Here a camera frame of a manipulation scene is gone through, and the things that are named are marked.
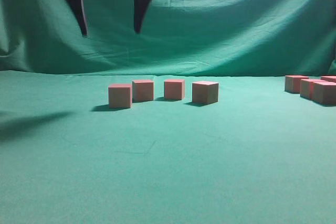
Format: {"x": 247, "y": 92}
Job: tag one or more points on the placed cube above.
{"x": 205, "y": 92}
{"x": 143, "y": 90}
{"x": 174, "y": 89}

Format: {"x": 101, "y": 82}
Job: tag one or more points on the column cube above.
{"x": 324, "y": 93}
{"x": 306, "y": 87}
{"x": 293, "y": 83}
{"x": 328, "y": 78}

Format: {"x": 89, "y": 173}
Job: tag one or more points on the green backdrop cloth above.
{"x": 178, "y": 37}

